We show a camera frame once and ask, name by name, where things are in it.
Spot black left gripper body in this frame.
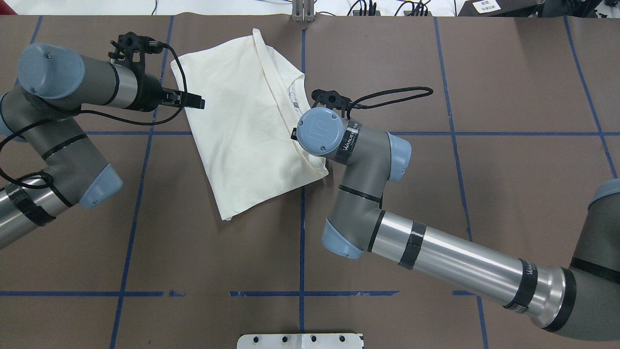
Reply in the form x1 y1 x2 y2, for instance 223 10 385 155
131 74 180 112

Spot cream long-sleeve cat shirt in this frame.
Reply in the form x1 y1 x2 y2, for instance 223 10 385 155
170 28 328 221

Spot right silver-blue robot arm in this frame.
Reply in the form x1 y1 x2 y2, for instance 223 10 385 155
292 108 620 342

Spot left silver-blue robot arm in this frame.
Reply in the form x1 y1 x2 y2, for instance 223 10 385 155
1 32 204 248

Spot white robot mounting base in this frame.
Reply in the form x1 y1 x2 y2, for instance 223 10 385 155
236 333 365 349

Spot black labelled box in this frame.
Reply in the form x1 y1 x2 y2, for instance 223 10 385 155
457 0 545 17

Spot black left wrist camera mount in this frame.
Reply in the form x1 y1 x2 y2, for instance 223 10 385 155
108 32 168 68

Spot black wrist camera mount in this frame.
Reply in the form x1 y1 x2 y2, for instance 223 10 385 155
108 32 168 68
311 89 352 118

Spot aluminium frame post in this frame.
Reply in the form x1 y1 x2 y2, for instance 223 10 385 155
291 0 316 22

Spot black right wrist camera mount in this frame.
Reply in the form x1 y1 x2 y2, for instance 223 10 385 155
311 89 352 118

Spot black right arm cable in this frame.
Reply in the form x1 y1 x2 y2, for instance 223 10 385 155
346 86 434 119

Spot black table cables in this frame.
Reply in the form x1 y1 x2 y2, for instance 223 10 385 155
346 0 432 16

